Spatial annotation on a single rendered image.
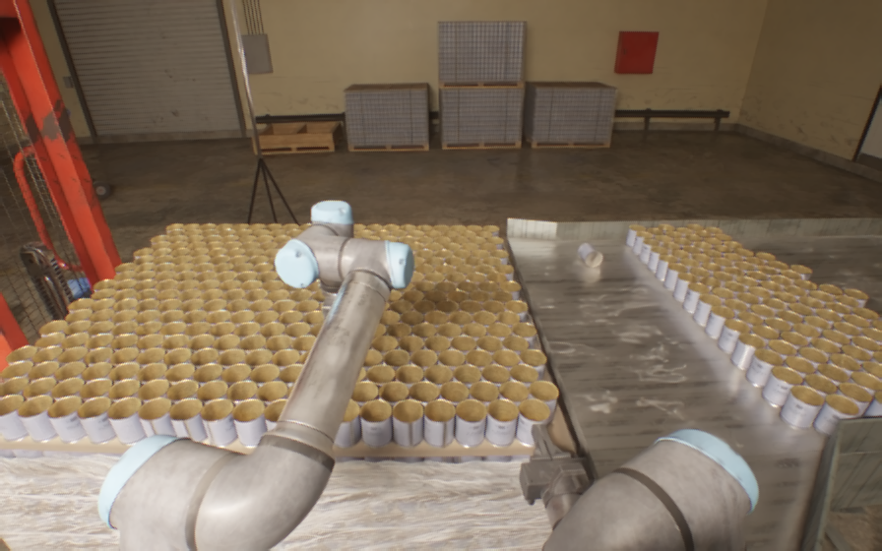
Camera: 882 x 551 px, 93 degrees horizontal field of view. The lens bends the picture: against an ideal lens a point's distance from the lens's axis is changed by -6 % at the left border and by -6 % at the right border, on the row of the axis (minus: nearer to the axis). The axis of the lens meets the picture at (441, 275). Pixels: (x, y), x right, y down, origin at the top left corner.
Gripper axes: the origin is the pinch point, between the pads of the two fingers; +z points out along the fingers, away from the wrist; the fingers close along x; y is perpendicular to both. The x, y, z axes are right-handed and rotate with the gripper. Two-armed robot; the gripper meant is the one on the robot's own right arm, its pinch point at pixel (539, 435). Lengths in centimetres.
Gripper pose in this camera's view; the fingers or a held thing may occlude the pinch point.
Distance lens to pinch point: 101.9
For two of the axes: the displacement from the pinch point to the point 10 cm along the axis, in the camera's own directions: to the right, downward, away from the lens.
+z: -1.0, -4.8, 8.7
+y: -0.2, 8.8, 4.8
